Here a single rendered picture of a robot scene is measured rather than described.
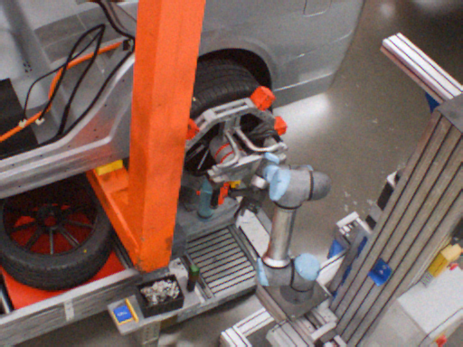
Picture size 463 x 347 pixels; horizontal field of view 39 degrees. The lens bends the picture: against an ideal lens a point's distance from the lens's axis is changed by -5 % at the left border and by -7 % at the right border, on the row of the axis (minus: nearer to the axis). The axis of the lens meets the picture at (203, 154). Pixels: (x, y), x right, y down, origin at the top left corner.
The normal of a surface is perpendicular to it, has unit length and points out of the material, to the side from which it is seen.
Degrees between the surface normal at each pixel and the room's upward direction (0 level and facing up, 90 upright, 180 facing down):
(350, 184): 0
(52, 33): 7
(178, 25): 90
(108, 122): 90
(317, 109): 0
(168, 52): 90
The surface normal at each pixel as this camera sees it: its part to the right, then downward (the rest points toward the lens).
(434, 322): 0.11, -0.65
